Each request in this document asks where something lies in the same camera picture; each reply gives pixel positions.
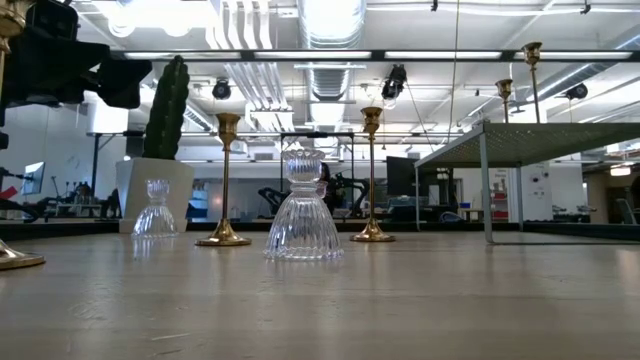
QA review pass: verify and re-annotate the black table edge frame bar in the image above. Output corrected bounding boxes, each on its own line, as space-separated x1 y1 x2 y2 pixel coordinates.
0 218 640 244

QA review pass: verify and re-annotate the clear ribbed glass candle holder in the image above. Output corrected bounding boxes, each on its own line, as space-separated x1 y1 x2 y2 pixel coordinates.
263 148 345 262
131 178 180 239

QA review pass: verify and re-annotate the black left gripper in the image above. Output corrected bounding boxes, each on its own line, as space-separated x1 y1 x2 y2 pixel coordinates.
3 0 154 110

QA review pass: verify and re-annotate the black overhead frame bar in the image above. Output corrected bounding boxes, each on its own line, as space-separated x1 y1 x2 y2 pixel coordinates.
109 48 640 64

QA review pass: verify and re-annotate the black background monitor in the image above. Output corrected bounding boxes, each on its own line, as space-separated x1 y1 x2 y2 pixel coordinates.
385 155 419 197

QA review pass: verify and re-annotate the white hexagonal plant pot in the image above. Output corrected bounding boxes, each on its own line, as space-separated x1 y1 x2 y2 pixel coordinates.
115 157 196 235

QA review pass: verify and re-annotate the black ceiling spotlight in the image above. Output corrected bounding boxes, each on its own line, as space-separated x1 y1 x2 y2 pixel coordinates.
211 78 233 101
565 82 590 101
380 63 408 101

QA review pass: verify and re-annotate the background computer monitor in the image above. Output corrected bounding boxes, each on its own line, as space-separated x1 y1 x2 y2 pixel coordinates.
22 160 46 196

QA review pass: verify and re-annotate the silver ventilation duct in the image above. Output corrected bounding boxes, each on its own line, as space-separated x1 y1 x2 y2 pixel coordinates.
297 0 369 101

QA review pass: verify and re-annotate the gold metal candlestick holder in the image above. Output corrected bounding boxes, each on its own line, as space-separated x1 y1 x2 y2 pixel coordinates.
521 41 544 125
494 78 515 125
194 112 253 248
349 106 396 244

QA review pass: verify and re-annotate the green perforated metal shelf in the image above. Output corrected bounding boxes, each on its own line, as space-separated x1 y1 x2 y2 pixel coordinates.
413 122 640 246

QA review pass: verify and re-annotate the green cactus plant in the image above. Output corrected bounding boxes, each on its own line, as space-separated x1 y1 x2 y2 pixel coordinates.
142 54 191 161

